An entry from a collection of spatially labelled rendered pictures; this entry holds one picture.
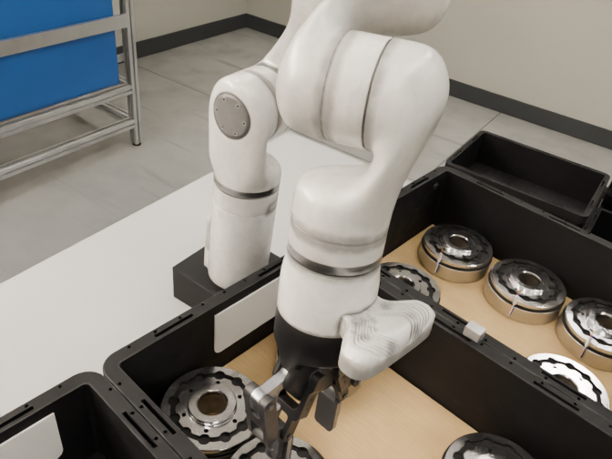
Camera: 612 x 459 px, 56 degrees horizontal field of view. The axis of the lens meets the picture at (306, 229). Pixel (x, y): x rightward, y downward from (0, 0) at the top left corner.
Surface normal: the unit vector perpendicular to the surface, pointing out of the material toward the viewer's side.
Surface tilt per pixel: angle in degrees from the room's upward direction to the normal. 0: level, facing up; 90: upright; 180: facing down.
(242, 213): 92
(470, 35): 90
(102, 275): 0
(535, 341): 0
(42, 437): 90
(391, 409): 0
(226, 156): 91
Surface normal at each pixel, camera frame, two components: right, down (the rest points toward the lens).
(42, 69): 0.81, 0.40
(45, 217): 0.11, -0.80
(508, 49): -0.58, 0.43
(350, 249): 0.18, 0.51
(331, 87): -0.35, 0.25
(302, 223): -0.76, 0.21
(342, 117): -0.39, 0.62
